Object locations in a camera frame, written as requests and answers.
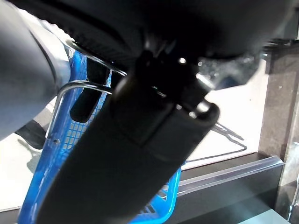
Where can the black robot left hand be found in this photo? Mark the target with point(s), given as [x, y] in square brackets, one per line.
[140, 151]

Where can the blue plastic shopping basket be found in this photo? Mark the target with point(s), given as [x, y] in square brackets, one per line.
[58, 163]

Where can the black store shelf unit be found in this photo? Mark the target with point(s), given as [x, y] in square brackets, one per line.
[222, 205]

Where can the black robot left foot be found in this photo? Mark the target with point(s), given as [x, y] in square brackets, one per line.
[32, 135]

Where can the silver robot left leg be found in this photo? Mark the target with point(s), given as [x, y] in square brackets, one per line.
[23, 70]

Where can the brown marble pillar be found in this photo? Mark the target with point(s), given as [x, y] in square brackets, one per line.
[280, 116]

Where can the clear plastic shelf rail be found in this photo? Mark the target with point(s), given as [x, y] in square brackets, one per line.
[233, 173]

